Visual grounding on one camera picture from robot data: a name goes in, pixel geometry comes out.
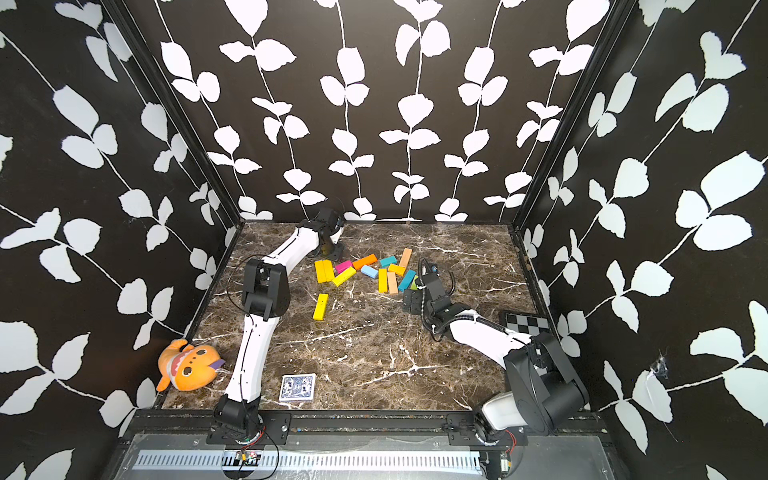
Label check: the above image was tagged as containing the magenta block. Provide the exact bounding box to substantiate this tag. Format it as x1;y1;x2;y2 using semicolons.
334;261;353;275

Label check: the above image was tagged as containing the yellow-green long block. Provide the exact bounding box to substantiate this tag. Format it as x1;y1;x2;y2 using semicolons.
332;267;357;287

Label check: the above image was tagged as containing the yellow long block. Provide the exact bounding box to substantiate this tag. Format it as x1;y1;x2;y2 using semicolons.
313;294;329;321

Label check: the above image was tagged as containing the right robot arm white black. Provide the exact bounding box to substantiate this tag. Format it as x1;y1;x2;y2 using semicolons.
403;272;589;435

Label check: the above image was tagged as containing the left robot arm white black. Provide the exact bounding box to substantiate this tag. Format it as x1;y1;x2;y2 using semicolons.
213;207;344;438

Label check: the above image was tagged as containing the yellow block far left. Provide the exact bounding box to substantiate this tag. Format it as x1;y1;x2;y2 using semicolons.
314;260;328;284

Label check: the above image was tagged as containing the cyan long block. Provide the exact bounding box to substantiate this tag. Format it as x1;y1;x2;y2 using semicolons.
398;270;416;292

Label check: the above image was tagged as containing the orange long block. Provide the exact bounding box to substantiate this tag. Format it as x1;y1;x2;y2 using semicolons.
353;254;378;270

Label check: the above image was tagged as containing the tan wood long block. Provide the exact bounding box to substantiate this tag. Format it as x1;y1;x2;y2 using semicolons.
387;271;399;295

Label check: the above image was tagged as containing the light blue short block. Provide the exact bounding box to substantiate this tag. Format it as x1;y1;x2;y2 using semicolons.
360;265;379;279

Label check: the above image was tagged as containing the amber short block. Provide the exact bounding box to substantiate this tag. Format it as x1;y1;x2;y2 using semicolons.
388;264;406;277

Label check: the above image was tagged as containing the natural wood long block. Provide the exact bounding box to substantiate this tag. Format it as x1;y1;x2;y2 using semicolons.
399;248;413;269

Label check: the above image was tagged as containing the teal short block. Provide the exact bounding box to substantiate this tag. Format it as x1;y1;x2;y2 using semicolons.
379;255;398;269

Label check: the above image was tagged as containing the amber long block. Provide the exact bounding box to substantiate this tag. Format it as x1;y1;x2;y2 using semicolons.
378;268;389;293

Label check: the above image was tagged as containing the black white checkerboard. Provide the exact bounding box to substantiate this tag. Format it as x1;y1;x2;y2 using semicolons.
499;310;551;336

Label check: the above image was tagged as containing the orange plush toy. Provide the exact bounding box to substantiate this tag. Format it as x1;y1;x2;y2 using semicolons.
156;339;225;392

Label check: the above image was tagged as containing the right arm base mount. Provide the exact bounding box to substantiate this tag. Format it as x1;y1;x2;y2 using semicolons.
441;412;528;450

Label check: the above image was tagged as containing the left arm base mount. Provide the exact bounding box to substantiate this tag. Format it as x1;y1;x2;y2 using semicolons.
206;410;291;448

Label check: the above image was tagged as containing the white perforated rail strip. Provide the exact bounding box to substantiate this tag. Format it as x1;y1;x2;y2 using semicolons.
129;449;482;474

